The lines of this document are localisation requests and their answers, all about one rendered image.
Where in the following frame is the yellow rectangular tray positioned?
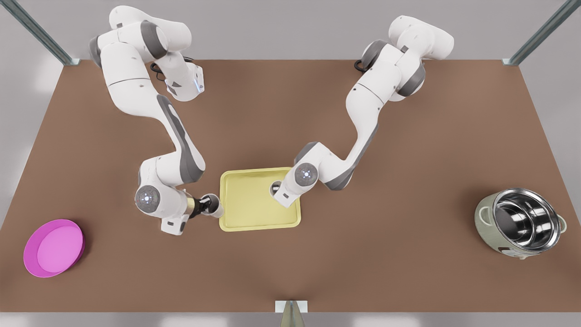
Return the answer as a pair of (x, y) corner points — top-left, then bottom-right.
(219, 167), (302, 233)

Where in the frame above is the pink round bowl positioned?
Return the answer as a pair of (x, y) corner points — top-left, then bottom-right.
(23, 219), (86, 278)

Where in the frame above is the green steel-lined cooker pot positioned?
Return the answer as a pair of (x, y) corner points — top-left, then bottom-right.
(474, 188), (568, 260)

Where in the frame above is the silver frame post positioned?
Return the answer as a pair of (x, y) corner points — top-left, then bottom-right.
(0, 0), (81, 66)
(275, 300), (309, 327)
(502, 0), (581, 67)

